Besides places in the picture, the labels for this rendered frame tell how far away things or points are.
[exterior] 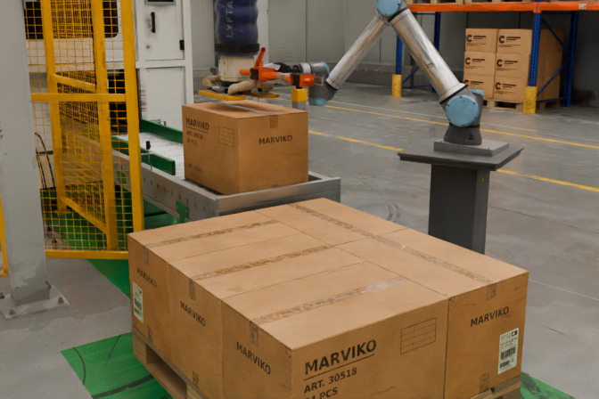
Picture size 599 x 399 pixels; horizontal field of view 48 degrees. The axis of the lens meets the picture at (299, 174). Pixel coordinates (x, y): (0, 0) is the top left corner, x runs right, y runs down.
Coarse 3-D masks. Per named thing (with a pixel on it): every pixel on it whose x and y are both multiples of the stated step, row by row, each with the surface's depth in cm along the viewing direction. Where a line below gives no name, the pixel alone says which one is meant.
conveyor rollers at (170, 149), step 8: (120, 136) 500; (144, 136) 494; (152, 136) 496; (160, 136) 499; (144, 144) 465; (152, 144) 468; (160, 144) 463; (168, 144) 465; (176, 144) 468; (160, 152) 435; (168, 152) 437; (176, 152) 440; (176, 160) 412; (176, 168) 392; (184, 168) 395; (176, 176) 373; (184, 176) 375; (200, 184) 353; (216, 192) 338
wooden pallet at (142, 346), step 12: (132, 324) 284; (144, 336) 273; (144, 348) 274; (156, 348) 263; (144, 360) 276; (156, 360) 278; (168, 360) 254; (156, 372) 269; (168, 372) 269; (180, 372) 246; (168, 384) 261; (180, 384) 261; (192, 384) 238; (504, 384) 238; (516, 384) 243; (180, 396) 252; (192, 396) 240; (204, 396) 230; (480, 396) 232; (492, 396) 236; (504, 396) 240; (516, 396) 244
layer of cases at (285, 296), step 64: (128, 256) 276; (192, 256) 249; (256, 256) 248; (320, 256) 248; (384, 256) 248; (448, 256) 248; (192, 320) 231; (256, 320) 196; (320, 320) 196; (384, 320) 198; (448, 320) 214; (512, 320) 234; (256, 384) 198; (320, 384) 188; (384, 384) 203; (448, 384) 220
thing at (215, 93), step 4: (200, 92) 349; (204, 92) 345; (208, 92) 343; (212, 92) 340; (216, 92) 339; (220, 92) 339; (224, 92) 339; (212, 96) 337; (216, 96) 334; (220, 96) 330; (224, 96) 327; (228, 96) 325; (232, 96) 325; (236, 96) 326; (240, 96) 327; (244, 96) 329; (228, 100) 324; (232, 100) 325; (236, 100) 327; (240, 100) 328
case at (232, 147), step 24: (192, 120) 351; (216, 120) 329; (240, 120) 312; (264, 120) 319; (288, 120) 327; (192, 144) 354; (216, 144) 332; (240, 144) 314; (264, 144) 322; (288, 144) 330; (192, 168) 358; (216, 168) 335; (240, 168) 317; (264, 168) 324; (288, 168) 333; (240, 192) 319
